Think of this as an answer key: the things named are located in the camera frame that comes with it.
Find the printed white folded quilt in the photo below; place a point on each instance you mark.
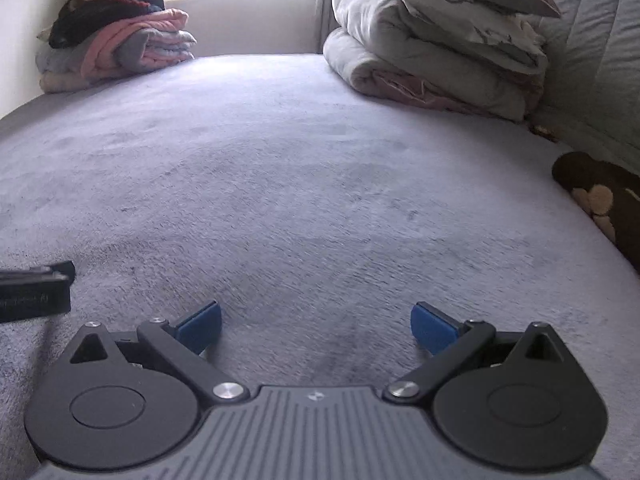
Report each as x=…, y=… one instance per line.
x=500, y=35

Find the quilted grey-green headboard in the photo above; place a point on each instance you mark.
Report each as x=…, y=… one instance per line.
x=600, y=60

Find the grey folded blanket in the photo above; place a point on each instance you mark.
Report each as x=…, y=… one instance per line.
x=60, y=60

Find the brown sweater with tan flowers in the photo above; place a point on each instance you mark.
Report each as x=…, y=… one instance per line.
x=625, y=195

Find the grey folded duvet pink lining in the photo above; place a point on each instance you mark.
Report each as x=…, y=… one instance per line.
x=380, y=20

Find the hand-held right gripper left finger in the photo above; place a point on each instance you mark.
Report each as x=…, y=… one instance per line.
x=200, y=330

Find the dark knitted garment red trim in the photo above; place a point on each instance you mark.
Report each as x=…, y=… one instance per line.
x=100, y=15

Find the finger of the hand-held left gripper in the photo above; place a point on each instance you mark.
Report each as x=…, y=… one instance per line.
x=50, y=271

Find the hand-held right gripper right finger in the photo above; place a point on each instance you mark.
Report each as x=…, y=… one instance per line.
x=432, y=330

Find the beige folded cloth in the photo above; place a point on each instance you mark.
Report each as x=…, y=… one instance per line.
x=65, y=82

